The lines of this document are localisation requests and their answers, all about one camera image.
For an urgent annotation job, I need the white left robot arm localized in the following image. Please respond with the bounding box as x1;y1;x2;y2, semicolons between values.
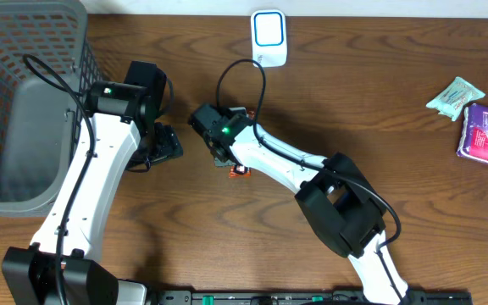
2;54;183;305

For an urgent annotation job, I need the orange red long snack packet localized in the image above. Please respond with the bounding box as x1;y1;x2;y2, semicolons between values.
229;109;255;178

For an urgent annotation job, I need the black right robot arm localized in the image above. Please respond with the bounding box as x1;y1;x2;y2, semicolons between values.
192;114;408;304

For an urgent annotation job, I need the mint green snack packet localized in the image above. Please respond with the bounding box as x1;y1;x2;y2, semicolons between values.
425;76;485;121

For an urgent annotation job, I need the grey plastic mesh basket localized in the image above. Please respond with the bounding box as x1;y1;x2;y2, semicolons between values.
0;1;102;217

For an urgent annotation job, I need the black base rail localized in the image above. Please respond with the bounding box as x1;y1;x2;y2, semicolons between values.
116;279;474;305

